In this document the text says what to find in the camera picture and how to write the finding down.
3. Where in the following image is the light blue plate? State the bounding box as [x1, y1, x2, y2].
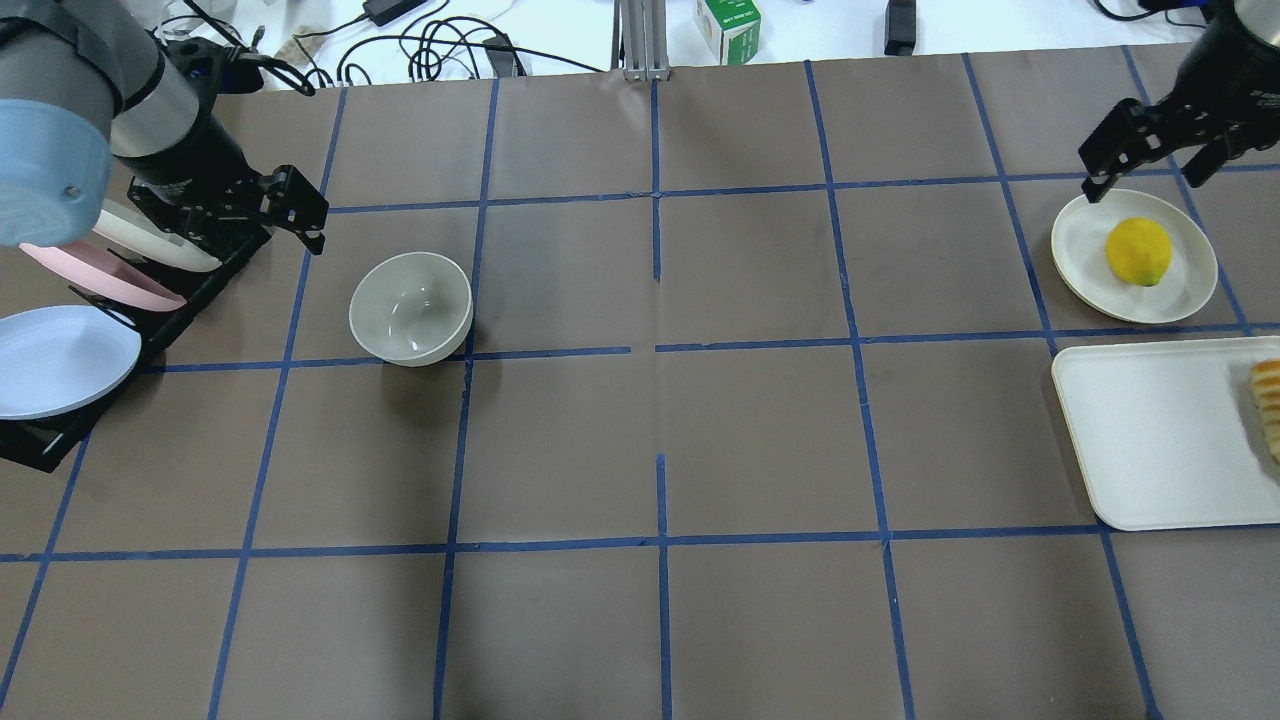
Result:
[1, 305, 142, 421]

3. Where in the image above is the green white carton box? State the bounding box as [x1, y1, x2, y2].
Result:
[694, 1, 763, 65]

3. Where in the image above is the yellow lemon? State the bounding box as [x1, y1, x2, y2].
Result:
[1103, 217, 1172, 287]

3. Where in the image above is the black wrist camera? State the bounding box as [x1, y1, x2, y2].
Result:
[161, 36, 265, 97]

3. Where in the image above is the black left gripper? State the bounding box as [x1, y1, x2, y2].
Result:
[128, 165, 330, 260]

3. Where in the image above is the sliced bread loaf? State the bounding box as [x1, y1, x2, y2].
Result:
[1249, 357, 1280, 462]

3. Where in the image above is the black dish rack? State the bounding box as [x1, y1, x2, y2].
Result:
[1, 201, 271, 471]

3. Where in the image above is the aluminium frame post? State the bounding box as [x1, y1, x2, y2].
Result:
[611, 1, 671, 82]

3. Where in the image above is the black cable bundle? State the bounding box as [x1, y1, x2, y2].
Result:
[291, 0, 605, 88]

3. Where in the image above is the white rectangular tray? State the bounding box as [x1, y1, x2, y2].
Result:
[1051, 336, 1279, 530]

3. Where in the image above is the cream plate in rack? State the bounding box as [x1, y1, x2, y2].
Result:
[93, 199, 221, 273]

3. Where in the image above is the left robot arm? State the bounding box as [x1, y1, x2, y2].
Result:
[3, 1, 328, 254]

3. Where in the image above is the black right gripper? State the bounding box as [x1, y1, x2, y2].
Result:
[1078, 91, 1266, 204]

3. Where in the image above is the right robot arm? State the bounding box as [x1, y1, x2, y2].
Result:
[1142, 1, 1279, 187]

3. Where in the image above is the white ceramic bowl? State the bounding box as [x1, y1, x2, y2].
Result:
[348, 251, 474, 366]

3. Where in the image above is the pink plate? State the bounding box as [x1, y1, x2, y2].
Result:
[18, 241, 187, 313]

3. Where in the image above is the white round plate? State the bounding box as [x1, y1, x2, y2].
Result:
[1050, 190, 1219, 325]

